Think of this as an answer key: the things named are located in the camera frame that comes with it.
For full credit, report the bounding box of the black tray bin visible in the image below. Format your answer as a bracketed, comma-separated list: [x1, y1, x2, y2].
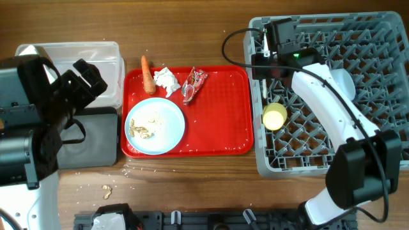
[57, 107, 119, 169]

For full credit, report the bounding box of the light blue plate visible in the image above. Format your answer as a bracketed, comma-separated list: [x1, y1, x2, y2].
[123, 98, 186, 156]

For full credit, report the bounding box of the food scrap on table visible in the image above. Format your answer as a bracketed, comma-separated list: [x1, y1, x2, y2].
[102, 185, 112, 199]

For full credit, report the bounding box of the yellow cup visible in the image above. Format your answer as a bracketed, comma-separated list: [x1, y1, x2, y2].
[262, 103, 288, 131]

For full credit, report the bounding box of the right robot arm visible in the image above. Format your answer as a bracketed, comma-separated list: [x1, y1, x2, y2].
[256, 18, 402, 229]

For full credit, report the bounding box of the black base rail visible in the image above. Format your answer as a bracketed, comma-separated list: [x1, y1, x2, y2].
[73, 203, 357, 230]

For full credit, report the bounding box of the red snack wrapper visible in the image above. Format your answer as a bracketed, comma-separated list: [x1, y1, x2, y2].
[181, 67, 208, 105]

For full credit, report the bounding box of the orange carrot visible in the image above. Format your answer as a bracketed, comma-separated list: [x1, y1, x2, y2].
[141, 56, 156, 95]

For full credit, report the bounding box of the grey dishwasher rack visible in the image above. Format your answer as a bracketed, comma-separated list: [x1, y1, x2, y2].
[243, 11, 408, 178]

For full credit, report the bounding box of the red serving tray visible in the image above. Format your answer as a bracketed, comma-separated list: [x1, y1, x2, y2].
[121, 65, 254, 158]

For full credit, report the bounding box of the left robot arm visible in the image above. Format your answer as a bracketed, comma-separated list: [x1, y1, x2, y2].
[1, 52, 107, 229]

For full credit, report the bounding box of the white plastic spoon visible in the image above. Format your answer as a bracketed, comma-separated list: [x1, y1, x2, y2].
[261, 79, 267, 99]

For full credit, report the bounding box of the light blue small bowl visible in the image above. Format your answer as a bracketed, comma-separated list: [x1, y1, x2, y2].
[330, 68, 356, 101]

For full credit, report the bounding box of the clear plastic bin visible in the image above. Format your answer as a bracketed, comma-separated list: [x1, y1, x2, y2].
[15, 41, 125, 109]

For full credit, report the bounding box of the crumpled white tissue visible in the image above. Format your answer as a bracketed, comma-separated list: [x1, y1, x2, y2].
[153, 67, 181, 98]

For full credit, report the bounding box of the right black cable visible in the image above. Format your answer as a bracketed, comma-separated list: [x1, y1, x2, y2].
[221, 27, 390, 224]

